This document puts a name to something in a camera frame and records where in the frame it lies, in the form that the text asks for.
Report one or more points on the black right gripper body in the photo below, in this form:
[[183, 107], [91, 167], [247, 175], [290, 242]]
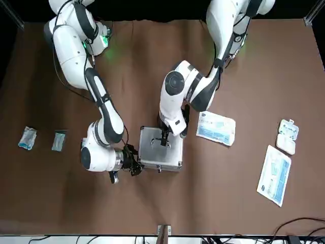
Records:
[[127, 158]]

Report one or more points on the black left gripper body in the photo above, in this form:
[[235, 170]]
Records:
[[163, 120]]

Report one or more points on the aluminium first-aid case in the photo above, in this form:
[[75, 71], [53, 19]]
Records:
[[149, 155]]

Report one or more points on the clear teal bandage packet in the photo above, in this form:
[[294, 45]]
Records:
[[59, 141]]

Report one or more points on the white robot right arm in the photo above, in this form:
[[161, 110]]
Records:
[[68, 45]]

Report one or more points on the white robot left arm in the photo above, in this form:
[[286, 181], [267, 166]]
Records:
[[172, 99]]

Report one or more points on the crumpled white gauze packet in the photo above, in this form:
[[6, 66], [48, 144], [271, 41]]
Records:
[[27, 138]]

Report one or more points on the wide white blue flat packet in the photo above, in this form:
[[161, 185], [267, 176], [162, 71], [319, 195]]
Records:
[[215, 128]]

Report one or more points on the white side desk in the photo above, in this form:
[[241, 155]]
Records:
[[109, 240]]

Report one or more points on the white plastic hinged box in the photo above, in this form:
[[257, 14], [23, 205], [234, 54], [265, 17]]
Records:
[[287, 145]]

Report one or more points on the long white blue flat packet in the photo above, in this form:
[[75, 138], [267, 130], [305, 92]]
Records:
[[274, 175]]

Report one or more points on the aluminium frame post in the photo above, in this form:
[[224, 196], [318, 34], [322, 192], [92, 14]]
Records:
[[309, 19], [163, 233], [20, 24]]

